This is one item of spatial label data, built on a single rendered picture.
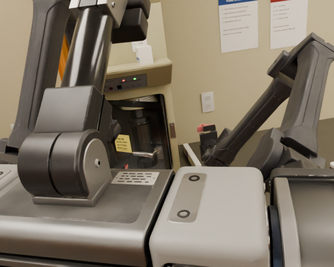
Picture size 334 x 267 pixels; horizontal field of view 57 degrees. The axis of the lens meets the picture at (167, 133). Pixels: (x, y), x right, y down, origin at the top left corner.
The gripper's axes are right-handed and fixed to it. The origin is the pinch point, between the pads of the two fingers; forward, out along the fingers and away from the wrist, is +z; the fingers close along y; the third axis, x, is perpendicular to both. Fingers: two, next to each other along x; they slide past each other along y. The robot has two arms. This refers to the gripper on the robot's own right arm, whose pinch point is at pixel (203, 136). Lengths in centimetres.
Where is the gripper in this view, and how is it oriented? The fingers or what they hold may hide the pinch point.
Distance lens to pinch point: 123.8
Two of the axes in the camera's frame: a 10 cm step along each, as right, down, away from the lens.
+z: -1.4, -3.8, 9.1
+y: -1.5, -9.0, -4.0
